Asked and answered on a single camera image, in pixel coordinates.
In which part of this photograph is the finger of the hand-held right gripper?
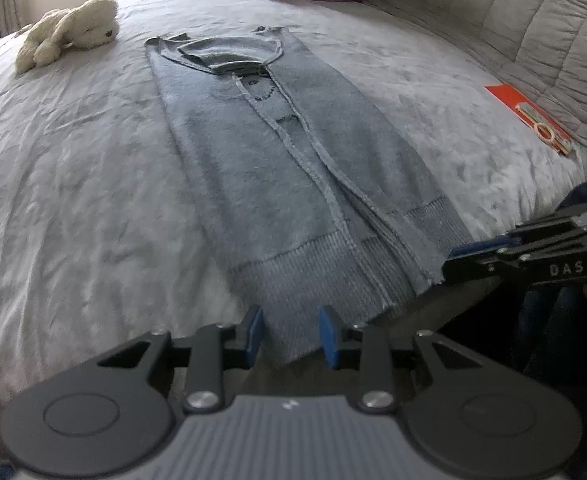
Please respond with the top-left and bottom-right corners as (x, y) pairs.
(441, 239), (523, 287)

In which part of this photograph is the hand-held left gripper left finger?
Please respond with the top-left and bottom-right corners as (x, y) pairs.
(98, 305), (265, 413)

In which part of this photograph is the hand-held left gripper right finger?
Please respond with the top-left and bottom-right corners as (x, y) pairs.
(318, 306), (479, 413)

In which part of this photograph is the grey knit sweater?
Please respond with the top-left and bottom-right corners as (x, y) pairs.
(144, 25), (474, 365)

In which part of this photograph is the orange booklet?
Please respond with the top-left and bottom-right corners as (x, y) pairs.
(484, 84), (574, 157)

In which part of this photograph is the grey quilted headboard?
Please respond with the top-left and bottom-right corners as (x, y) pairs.
(368, 0), (587, 161)

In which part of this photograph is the white plush dog toy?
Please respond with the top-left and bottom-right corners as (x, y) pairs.
(14, 0), (120, 75)

